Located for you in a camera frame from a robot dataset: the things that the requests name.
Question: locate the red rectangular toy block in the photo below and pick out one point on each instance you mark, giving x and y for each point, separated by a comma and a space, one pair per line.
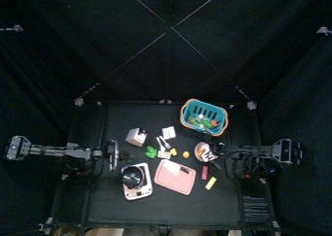
204, 172

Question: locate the black toy frying pan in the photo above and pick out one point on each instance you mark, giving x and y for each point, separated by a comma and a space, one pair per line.
132, 176

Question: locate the white toy egg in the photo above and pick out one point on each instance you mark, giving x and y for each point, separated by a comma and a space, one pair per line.
200, 116

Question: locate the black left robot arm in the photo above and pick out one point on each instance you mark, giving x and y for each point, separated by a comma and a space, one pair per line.
52, 151

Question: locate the green toy vegetable in basket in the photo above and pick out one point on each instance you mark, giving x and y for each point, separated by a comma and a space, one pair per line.
196, 122

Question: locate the grey textured rectangular block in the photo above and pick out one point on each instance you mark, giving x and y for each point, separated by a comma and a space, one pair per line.
167, 135
171, 130

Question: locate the white plastic fork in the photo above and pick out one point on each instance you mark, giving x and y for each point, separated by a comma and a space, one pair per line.
160, 143

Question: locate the toy squash half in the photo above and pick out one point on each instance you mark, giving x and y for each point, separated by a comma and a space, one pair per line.
200, 150

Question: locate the orange toy carrot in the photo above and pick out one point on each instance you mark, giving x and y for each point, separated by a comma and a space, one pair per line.
213, 122

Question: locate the grey frame corner bracket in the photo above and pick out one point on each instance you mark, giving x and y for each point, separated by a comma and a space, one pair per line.
164, 101
323, 30
79, 101
15, 28
251, 105

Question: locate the white toy knife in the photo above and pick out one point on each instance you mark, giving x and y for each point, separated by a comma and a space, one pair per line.
175, 167

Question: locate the white kitchen scale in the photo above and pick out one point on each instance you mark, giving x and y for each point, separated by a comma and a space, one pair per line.
140, 191

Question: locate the white grey toy toaster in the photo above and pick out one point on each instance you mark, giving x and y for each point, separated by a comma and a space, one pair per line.
136, 137

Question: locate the pink cutting board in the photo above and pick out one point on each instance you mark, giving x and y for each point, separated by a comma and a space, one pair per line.
175, 178

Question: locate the yellow toy corn rounded half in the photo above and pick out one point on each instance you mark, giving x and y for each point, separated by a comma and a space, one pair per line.
185, 154

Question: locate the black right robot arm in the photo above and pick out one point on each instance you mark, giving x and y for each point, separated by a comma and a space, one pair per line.
268, 154

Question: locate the yellow rectangular toy block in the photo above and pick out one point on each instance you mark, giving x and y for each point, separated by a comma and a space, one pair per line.
211, 183

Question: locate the teal plastic basket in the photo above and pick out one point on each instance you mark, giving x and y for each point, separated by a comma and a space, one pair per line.
203, 108

